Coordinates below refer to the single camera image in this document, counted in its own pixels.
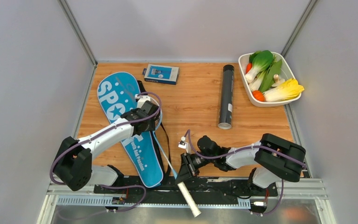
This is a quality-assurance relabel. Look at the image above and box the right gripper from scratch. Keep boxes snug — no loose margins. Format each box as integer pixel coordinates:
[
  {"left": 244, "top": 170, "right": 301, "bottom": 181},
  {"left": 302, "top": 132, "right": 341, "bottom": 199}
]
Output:
[{"left": 175, "top": 152, "right": 215, "bottom": 185}]

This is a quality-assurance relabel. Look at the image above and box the blue racket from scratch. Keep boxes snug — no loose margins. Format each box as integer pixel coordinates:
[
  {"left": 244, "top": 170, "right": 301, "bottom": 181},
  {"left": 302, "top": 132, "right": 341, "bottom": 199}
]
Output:
[{"left": 151, "top": 96, "right": 202, "bottom": 218}]

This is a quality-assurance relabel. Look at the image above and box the blue racket bag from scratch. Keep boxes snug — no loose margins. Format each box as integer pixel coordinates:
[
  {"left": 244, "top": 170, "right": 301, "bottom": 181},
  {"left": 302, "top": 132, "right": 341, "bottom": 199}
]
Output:
[{"left": 97, "top": 72, "right": 165, "bottom": 188}]

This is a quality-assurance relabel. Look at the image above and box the black shuttlecock tube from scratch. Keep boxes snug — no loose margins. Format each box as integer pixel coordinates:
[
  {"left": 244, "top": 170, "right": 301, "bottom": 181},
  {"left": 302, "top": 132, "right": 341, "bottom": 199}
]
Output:
[{"left": 218, "top": 64, "right": 234, "bottom": 130}]

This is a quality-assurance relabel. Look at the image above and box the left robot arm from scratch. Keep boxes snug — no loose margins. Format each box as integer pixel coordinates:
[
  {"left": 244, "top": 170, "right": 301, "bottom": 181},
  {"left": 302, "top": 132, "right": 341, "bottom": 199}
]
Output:
[{"left": 50, "top": 100, "right": 160, "bottom": 193}]

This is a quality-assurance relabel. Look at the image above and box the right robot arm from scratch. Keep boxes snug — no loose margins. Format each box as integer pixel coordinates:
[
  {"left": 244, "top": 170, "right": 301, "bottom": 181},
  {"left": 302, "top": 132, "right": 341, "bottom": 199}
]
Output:
[{"left": 175, "top": 133, "right": 307, "bottom": 195}]

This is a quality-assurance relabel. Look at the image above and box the blue product box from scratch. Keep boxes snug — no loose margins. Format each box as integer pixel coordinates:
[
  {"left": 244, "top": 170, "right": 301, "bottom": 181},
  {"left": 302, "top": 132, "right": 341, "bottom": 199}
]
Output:
[{"left": 143, "top": 64, "right": 180, "bottom": 85}]

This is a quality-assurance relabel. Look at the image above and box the orange carrot front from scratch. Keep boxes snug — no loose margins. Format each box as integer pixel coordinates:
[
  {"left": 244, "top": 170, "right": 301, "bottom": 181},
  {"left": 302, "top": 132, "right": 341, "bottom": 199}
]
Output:
[{"left": 252, "top": 90, "right": 265, "bottom": 102}]

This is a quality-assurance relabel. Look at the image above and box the orange carrot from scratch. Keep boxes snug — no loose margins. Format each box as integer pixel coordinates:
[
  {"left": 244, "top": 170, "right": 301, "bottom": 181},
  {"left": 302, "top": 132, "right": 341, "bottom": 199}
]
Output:
[
  {"left": 245, "top": 63, "right": 253, "bottom": 74},
  {"left": 252, "top": 90, "right": 265, "bottom": 102}
]

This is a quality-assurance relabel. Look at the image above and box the orange carrot back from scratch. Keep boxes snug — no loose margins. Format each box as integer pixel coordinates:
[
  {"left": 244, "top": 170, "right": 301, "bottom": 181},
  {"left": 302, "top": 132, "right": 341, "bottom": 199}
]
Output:
[{"left": 245, "top": 63, "right": 253, "bottom": 74}]

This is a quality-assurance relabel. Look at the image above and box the white mushroom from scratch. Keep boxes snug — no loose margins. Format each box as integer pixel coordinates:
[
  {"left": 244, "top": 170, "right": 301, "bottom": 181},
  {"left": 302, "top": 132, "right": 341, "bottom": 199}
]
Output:
[{"left": 271, "top": 74, "right": 286, "bottom": 87}]

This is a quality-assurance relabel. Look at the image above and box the green bok choy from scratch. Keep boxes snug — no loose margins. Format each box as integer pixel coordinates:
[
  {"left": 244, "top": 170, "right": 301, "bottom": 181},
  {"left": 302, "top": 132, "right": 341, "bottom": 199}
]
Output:
[{"left": 245, "top": 50, "right": 274, "bottom": 84}]

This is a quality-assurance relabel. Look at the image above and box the yellow cabbage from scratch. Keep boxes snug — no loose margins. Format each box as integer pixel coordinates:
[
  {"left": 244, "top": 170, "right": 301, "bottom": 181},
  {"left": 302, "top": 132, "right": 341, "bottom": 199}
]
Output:
[{"left": 263, "top": 78, "right": 305, "bottom": 102}]

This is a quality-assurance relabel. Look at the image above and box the white plastic basin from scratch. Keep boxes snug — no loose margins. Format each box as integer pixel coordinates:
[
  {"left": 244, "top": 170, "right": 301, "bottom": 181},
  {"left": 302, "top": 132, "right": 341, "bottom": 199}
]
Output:
[{"left": 238, "top": 52, "right": 301, "bottom": 107}]

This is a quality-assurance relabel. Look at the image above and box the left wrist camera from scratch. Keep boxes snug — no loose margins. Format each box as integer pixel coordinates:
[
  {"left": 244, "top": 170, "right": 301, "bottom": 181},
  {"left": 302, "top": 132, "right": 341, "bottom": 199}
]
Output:
[{"left": 135, "top": 94, "right": 152, "bottom": 108}]

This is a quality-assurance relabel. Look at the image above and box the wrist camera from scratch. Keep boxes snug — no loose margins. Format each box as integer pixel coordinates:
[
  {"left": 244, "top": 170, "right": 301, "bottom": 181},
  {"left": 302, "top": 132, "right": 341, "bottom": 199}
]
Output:
[
  {"left": 135, "top": 94, "right": 152, "bottom": 108},
  {"left": 178, "top": 136, "right": 191, "bottom": 154}
]

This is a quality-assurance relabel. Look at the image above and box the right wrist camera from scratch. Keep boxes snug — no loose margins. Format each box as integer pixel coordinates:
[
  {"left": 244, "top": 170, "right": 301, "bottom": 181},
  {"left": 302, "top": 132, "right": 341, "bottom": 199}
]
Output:
[{"left": 178, "top": 136, "right": 191, "bottom": 154}]

